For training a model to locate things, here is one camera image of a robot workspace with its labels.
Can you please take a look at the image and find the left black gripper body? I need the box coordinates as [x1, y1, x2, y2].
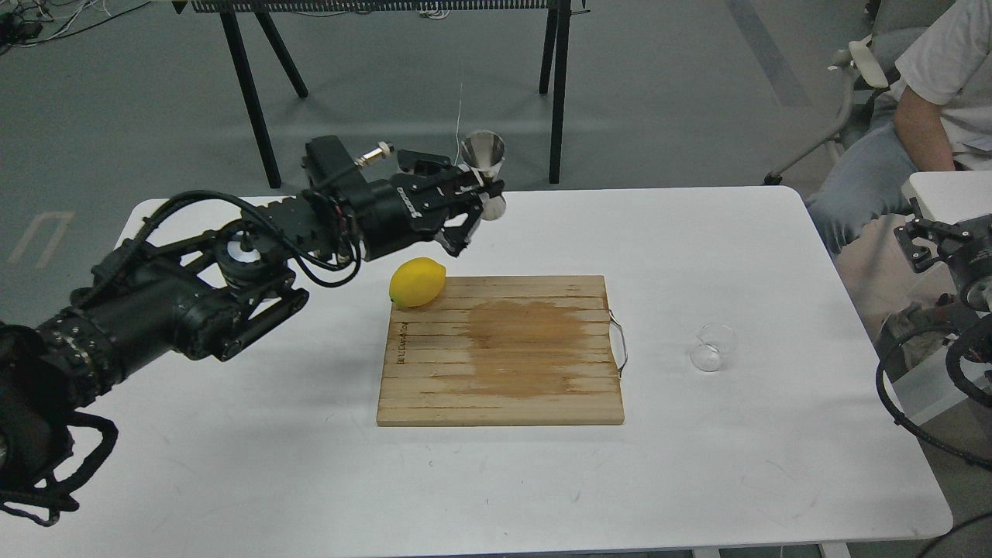
[358, 177, 435, 260]

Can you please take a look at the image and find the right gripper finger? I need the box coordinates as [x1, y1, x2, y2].
[894, 198, 963, 274]

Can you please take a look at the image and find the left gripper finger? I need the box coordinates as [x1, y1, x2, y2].
[422, 198, 483, 257]
[397, 150, 504, 204]

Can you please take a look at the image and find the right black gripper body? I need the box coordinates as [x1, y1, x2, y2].
[949, 227, 991, 307]

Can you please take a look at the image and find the steel jigger measuring cup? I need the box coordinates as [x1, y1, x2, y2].
[458, 129, 506, 220]

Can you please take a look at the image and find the small clear glass beaker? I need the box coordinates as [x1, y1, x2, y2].
[690, 322, 739, 372]

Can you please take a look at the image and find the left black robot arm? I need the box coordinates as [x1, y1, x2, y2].
[1, 130, 506, 526]

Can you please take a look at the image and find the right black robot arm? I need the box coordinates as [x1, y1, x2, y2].
[894, 197, 991, 408]

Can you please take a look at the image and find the white side table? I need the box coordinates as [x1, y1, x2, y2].
[902, 170, 991, 225]

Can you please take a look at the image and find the yellow lemon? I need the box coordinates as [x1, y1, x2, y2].
[387, 257, 447, 308]

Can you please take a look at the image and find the wooden cutting board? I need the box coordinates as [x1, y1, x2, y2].
[377, 275, 625, 427]

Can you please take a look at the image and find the seated person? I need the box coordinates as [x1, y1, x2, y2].
[798, 0, 992, 365]

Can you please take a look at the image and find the grey office chair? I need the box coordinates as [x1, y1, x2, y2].
[763, 31, 918, 186]

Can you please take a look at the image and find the white charger cable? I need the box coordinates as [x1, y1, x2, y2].
[453, 58, 466, 167]

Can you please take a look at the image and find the floor cables bundle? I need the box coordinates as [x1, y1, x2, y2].
[0, 0, 152, 49]

